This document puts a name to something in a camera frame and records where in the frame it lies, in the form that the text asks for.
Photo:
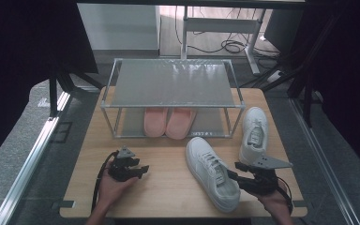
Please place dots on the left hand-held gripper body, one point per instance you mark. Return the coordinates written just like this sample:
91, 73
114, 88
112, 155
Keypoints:
122, 170

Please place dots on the white sneaker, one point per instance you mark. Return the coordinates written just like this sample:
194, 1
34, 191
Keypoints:
255, 134
212, 175

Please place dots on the white cabinet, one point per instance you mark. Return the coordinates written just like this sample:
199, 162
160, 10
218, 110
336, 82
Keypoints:
118, 26

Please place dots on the black metal stand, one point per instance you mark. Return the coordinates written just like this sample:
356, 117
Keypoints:
307, 87
53, 93

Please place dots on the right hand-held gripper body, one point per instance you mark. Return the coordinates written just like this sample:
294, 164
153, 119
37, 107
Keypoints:
262, 181

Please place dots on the aluminium floor rail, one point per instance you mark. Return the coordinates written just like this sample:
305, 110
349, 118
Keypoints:
28, 168
325, 162

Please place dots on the person's left hand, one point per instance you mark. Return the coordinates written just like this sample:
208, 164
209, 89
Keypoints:
114, 190

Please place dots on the white power strip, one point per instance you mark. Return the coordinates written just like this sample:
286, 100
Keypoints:
275, 76

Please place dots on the black curtain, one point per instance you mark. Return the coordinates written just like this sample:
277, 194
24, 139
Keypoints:
18, 62
350, 78

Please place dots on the white desk frame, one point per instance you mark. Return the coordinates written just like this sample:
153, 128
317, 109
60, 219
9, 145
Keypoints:
222, 25

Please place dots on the person's right hand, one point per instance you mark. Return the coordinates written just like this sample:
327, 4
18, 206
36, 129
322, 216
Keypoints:
273, 201

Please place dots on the metal two-tier shoe rack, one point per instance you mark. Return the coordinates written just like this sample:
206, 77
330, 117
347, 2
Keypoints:
172, 82

